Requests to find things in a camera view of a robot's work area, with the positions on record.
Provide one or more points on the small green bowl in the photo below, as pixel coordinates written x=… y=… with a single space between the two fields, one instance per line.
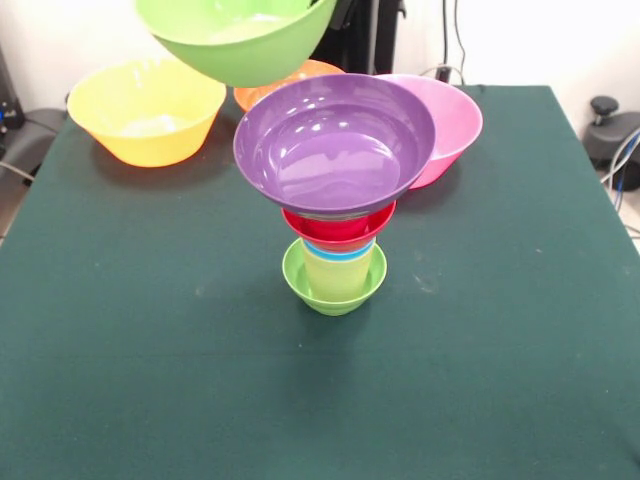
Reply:
x=335 y=306

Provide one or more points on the black equipment box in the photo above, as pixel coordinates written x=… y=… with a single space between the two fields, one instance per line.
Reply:
x=10 y=110

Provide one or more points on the blue cup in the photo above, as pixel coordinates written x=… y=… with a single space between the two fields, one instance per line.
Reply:
x=340 y=256

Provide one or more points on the purple bowl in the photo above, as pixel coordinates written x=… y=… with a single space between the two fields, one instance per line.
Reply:
x=325 y=150

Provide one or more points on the large pink bowl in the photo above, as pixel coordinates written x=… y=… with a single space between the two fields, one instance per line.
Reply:
x=455 y=130

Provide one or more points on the yellow cup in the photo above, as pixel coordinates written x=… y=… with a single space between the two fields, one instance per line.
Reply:
x=337 y=280

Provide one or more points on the large yellow bowl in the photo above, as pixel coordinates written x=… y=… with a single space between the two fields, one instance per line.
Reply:
x=145 y=115

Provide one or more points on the orange bowl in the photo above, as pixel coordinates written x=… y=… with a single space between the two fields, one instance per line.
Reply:
x=325 y=67

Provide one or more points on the small red bowl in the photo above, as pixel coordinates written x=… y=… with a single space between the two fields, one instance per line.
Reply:
x=335 y=241

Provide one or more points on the large green bowl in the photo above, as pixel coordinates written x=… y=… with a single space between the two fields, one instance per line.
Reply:
x=240 y=55

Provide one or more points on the dark green tablecloth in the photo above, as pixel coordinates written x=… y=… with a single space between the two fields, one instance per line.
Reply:
x=250 y=400

